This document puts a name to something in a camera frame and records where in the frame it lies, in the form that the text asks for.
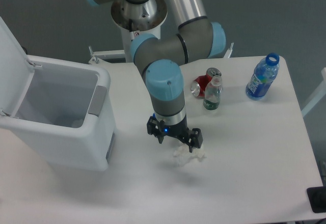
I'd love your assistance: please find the crushed red soda can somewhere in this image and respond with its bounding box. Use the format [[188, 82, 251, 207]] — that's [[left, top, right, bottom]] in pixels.
[[191, 67, 222, 98]]

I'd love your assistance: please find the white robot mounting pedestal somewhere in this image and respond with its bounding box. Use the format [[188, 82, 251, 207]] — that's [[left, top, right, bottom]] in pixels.
[[89, 26, 161, 64]]

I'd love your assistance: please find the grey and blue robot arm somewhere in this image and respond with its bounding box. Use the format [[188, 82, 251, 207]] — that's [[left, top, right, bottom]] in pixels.
[[88, 0, 226, 150]]

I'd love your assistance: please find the blue plastic drink bottle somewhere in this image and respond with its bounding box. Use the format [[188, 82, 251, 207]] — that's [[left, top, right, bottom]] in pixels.
[[246, 52, 280, 100]]

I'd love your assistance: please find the black device at table edge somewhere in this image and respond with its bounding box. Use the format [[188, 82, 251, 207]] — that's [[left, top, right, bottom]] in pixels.
[[307, 186, 325, 213]]

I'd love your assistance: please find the white trash bin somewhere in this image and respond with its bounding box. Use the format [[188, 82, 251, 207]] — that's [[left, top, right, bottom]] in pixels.
[[1, 56, 116, 171]]

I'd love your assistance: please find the white paper ball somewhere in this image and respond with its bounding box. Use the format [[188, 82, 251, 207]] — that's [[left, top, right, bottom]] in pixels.
[[173, 144, 206, 167]]

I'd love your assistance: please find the white trash bin lid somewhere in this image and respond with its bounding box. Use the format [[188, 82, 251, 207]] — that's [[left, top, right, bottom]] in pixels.
[[1, 19, 42, 117]]

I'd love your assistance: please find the white frame at right edge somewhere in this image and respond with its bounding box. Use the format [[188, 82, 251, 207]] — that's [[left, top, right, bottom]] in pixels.
[[301, 67, 325, 118]]

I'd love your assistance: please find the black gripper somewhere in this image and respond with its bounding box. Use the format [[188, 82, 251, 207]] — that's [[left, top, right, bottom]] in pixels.
[[146, 116, 203, 153]]

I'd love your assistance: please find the small clear green-label bottle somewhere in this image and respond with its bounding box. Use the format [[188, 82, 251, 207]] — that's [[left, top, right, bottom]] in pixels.
[[203, 75, 223, 110]]

